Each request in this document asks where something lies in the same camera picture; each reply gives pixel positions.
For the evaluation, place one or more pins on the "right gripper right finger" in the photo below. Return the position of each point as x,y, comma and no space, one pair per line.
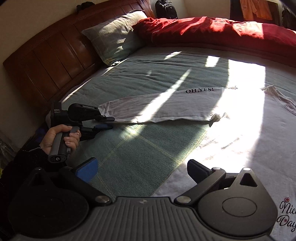
206,180

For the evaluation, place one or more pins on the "green plaid pillow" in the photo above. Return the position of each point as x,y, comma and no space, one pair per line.
114,39

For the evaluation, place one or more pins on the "red duvet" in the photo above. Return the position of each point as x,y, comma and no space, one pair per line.
258,39

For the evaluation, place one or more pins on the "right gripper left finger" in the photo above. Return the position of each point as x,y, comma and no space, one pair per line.
79,179

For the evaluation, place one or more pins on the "black backpack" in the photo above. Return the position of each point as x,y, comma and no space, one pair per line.
165,9

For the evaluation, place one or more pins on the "white printed t-shirt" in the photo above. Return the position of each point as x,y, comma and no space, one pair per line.
253,126

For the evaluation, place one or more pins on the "green plaid bed blanket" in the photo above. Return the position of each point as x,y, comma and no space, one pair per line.
150,158

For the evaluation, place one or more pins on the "wooden headboard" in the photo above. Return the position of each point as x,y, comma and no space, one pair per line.
60,57

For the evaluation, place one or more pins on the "orange hanging garment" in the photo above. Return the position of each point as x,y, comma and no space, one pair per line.
260,8

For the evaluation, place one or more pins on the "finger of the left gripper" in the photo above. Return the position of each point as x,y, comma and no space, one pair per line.
103,126
103,118

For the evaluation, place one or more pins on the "person left hand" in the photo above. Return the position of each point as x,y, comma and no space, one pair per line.
71,141

